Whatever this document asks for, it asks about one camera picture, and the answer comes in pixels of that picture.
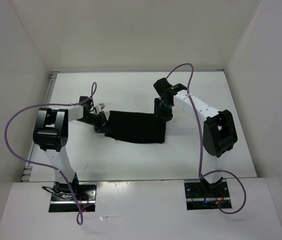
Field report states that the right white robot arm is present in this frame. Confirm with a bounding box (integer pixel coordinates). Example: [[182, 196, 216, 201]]
[[153, 78, 238, 197]]

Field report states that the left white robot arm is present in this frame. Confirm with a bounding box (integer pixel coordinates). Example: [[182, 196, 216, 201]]
[[33, 96, 111, 200]]

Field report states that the purple cable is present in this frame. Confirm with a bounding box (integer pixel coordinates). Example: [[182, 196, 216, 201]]
[[167, 63, 246, 215], [4, 82, 98, 225]]

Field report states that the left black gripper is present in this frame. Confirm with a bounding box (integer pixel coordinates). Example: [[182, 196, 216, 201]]
[[76, 110, 115, 134]]

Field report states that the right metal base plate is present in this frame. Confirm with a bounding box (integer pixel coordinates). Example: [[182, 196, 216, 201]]
[[184, 179, 232, 211]]

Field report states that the black skirt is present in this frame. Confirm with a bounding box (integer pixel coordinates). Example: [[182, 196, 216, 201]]
[[105, 110, 166, 144]]

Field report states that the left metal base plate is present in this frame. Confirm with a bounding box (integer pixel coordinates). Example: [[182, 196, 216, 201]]
[[42, 182, 97, 213]]

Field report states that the metal base plate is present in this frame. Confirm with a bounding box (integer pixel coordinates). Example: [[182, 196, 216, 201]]
[[184, 179, 232, 211], [42, 182, 97, 213]]

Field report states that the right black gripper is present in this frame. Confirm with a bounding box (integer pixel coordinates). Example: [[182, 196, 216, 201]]
[[153, 97, 173, 123]]

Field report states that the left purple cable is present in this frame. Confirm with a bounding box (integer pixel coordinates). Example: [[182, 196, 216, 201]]
[[4, 82, 98, 225]]

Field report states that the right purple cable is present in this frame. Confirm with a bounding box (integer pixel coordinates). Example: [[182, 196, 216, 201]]
[[167, 63, 246, 215]]

